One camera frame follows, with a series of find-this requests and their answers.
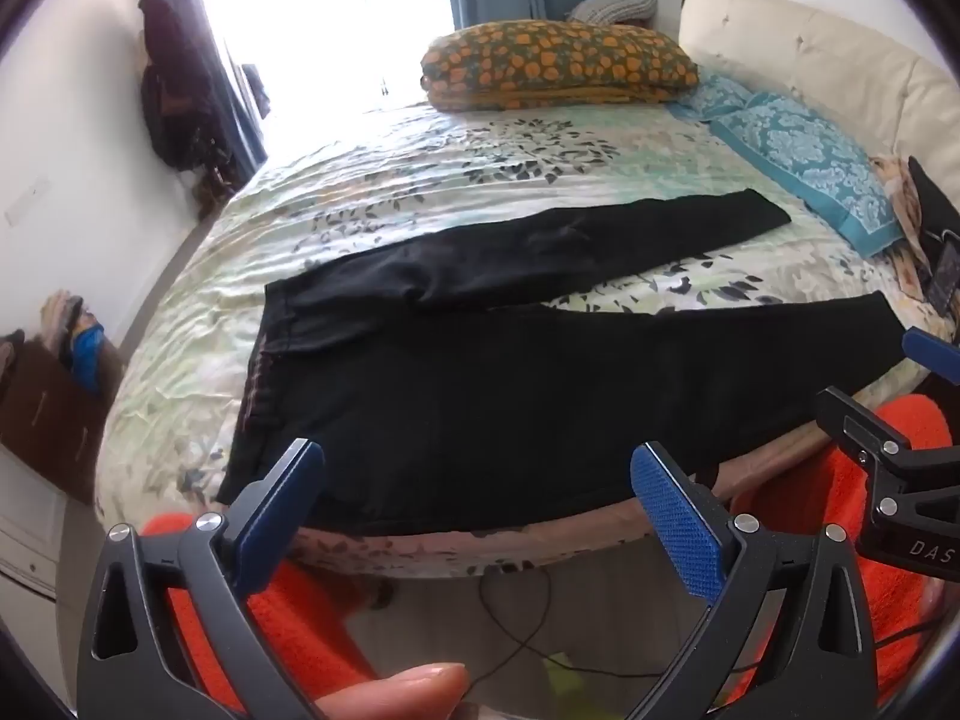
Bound black pants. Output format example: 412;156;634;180
218;190;903;535

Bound left hand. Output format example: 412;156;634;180
316;663;469;720

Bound smartphone on bed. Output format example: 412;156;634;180
926;232;960;316

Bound orange fuzzy garment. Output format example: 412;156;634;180
169;439;958;718

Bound beige patterned cloth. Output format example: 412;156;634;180
871;156;932;301

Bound teal patterned pillow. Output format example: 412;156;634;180
669;70;903;259

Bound floral bed sheet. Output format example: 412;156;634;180
94;81;947;581

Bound brown wooden cabinet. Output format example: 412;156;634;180
2;330;125;505

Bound cream padded headboard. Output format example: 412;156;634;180
679;0;960;202

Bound clothes pile on cabinet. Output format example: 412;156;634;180
32;289;106;395

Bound grey striped cloth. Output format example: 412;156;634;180
568;0;659;25

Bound orange floral folded blanket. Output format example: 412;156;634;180
421;20;700;112

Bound dark hanging clothes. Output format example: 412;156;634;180
137;0;256;190

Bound white wall switch plate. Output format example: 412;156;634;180
3;176;50;227

